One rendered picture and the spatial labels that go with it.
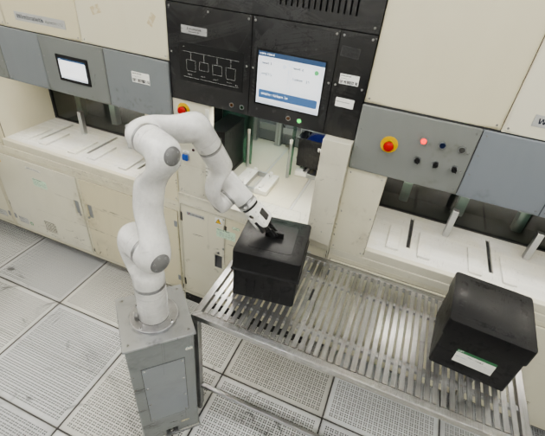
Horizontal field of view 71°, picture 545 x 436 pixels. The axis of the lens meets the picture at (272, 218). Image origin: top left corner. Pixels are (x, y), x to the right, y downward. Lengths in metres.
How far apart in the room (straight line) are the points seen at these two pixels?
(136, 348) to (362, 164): 1.16
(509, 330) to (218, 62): 1.52
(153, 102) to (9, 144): 1.29
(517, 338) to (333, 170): 0.91
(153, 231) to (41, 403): 1.42
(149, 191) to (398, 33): 1.00
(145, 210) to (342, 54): 0.91
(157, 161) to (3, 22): 1.59
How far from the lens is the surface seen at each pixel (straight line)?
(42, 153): 2.81
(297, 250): 1.59
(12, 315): 2.96
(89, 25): 2.15
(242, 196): 1.52
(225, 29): 1.72
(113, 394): 2.41
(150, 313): 1.58
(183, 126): 1.25
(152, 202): 1.27
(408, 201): 2.24
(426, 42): 1.53
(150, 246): 1.31
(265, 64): 1.66
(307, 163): 2.33
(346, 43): 1.55
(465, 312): 1.59
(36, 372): 2.62
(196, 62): 1.81
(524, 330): 1.65
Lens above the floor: 2.04
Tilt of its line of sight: 36 degrees down
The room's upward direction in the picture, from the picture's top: 6 degrees clockwise
